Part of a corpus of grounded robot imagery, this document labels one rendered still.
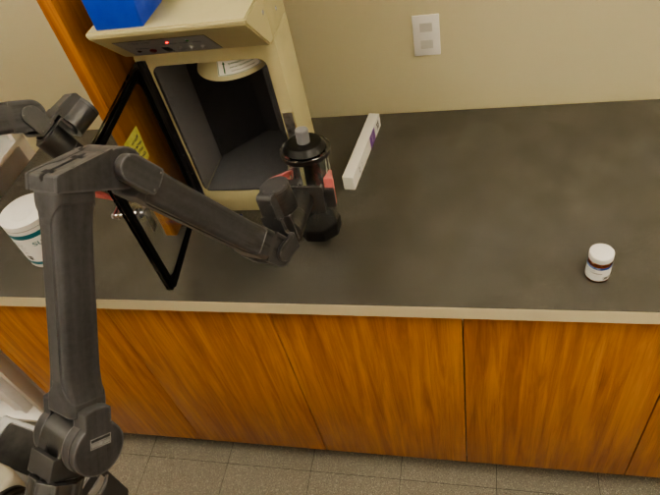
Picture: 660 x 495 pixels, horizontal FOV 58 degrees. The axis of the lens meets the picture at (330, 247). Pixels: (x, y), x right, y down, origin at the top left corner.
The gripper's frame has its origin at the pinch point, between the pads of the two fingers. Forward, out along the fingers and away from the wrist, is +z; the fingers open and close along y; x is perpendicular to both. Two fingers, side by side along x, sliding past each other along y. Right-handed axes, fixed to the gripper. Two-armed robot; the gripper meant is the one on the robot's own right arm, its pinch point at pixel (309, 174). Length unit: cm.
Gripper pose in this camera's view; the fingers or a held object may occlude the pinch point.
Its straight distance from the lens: 130.7
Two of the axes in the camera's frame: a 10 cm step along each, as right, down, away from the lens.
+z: 1.9, -6.7, 7.2
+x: 1.3, 7.5, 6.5
